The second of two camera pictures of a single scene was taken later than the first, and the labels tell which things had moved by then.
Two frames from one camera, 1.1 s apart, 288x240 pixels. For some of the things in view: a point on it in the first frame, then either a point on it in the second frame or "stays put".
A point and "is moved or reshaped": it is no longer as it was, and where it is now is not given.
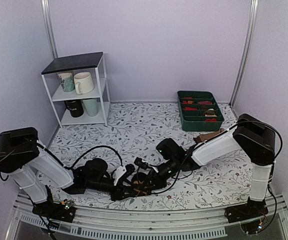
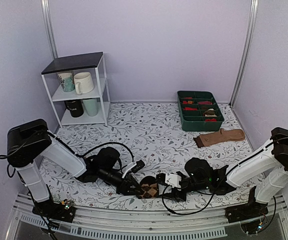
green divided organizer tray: x=200 y=111 stays put
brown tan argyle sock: x=140 y=188 is moved or reshaped
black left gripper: x=119 y=193 to x=125 y=188
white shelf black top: x=78 y=86 stays put
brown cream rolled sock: x=210 y=113 stays put
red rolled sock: x=188 y=108 stays put
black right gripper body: x=162 y=183 to x=199 y=186
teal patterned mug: x=66 y=80 stays put
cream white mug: x=83 y=82 stays put
